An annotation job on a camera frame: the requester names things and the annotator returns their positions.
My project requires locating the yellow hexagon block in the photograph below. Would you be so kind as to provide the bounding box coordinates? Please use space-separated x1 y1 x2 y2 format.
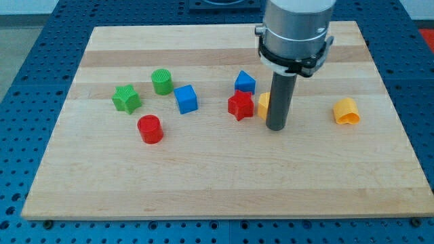
257 92 270 120

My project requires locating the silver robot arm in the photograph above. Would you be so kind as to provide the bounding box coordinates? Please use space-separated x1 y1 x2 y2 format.
254 0 336 77

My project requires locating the red star block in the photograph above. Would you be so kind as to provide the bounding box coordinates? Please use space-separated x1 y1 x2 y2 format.
228 89 254 121

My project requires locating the blue triangle block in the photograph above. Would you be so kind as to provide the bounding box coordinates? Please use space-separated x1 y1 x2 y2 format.
234 70 256 94

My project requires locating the green star block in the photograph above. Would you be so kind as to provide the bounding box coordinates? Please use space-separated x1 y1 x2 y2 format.
112 84 142 115

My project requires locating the blue cube block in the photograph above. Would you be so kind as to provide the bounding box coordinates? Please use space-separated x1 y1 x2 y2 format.
174 85 198 115

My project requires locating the wooden board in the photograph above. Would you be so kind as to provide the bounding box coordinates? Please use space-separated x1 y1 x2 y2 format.
22 21 433 220

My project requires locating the red cylinder block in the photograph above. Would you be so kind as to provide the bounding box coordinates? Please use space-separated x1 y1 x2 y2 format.
137 115 164 144

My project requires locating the green cylinder block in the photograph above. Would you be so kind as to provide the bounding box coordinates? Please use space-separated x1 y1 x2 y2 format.
151 68 174 96

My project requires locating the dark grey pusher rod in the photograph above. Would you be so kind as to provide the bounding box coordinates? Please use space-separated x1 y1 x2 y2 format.
266 73 296 131

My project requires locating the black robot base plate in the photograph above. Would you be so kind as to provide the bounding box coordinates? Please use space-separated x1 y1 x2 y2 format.
187 0 262 10

